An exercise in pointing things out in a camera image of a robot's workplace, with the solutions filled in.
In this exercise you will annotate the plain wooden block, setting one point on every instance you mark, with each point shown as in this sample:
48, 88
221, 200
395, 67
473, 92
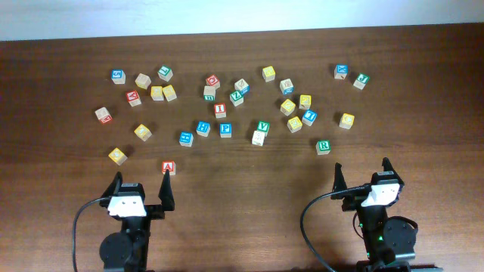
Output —
143, 81

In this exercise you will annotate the yellow block lower left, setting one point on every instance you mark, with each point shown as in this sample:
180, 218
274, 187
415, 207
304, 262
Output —
117, 156

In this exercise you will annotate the red letter G block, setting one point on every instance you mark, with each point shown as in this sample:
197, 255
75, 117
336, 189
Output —
213, 81

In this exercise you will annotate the yellow block pair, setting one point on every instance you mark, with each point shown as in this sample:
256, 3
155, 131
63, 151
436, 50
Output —
169, 93
156, 93

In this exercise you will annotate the wooden block green side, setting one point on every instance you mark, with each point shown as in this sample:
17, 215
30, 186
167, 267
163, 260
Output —
209, 93

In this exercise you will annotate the blue letter X block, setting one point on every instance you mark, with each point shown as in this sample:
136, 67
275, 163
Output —
341, 71

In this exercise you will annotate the yellow block right pair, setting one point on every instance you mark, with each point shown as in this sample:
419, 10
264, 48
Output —
169, 93

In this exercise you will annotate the blue block lower centre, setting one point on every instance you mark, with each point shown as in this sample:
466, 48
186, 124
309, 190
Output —
186, 139

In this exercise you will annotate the yellow block top centre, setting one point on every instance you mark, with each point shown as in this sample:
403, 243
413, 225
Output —
268, 73

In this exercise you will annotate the white wooden block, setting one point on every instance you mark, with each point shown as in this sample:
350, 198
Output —
258, 138

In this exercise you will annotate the yellow block mid left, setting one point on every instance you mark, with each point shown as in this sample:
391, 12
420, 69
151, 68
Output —
142, 132

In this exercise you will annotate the wooden block blue base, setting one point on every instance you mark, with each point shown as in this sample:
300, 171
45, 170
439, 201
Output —
286, 86

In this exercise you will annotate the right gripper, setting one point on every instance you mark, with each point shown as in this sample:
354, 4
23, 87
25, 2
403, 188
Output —
352, 202

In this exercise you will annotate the wooden block red side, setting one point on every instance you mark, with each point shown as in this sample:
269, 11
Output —
103, 115

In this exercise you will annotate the green letter Z block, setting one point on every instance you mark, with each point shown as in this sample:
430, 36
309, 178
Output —
236, 98

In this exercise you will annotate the blue letter block right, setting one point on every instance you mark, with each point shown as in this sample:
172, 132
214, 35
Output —
309, 117

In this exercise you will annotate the yellow block centre right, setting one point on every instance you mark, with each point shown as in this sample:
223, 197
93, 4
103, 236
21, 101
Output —
287, 107

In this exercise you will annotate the blue block far left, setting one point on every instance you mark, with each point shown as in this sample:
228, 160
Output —
118, 77

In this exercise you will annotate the green letter J block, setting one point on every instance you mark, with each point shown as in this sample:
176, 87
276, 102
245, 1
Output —
361, 81

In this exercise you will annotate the yellow block left pair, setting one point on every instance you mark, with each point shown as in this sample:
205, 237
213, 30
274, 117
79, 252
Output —
156, 93

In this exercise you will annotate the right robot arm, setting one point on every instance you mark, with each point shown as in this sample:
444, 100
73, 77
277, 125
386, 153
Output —
389, 241

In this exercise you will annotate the red letter A block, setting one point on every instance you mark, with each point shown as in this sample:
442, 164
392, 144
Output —
169, 166

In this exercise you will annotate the yellow letter C block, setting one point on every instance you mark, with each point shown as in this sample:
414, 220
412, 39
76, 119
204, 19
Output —
346, 121

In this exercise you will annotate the yellow block upper right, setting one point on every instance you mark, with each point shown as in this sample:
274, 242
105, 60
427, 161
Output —
305, 101

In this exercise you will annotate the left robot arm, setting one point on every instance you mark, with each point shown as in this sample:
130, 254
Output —
127, 249

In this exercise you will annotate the green letter V block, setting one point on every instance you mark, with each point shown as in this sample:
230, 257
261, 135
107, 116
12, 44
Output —
263, 127

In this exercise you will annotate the blue letter P block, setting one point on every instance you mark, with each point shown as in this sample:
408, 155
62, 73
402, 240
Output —
225, 130

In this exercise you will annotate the yellow block lower right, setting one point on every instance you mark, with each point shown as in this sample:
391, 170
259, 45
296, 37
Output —
294, 124

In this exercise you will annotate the red letter I block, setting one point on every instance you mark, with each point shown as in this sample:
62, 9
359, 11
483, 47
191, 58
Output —
220, 110

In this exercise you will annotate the blue letter H block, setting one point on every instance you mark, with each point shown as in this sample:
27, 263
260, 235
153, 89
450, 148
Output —
203, 128

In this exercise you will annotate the wooden block blue side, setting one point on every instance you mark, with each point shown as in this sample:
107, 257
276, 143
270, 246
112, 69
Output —
242, 86

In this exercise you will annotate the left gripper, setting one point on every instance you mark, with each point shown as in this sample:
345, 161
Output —
156, 213

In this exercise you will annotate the red letter Y block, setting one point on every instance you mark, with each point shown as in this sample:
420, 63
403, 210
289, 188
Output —
133, 98

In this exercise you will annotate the green letter R block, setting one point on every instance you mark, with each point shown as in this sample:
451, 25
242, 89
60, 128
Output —
323, 147

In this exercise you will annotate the green letter L block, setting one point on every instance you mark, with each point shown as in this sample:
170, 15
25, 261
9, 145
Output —
165, 73

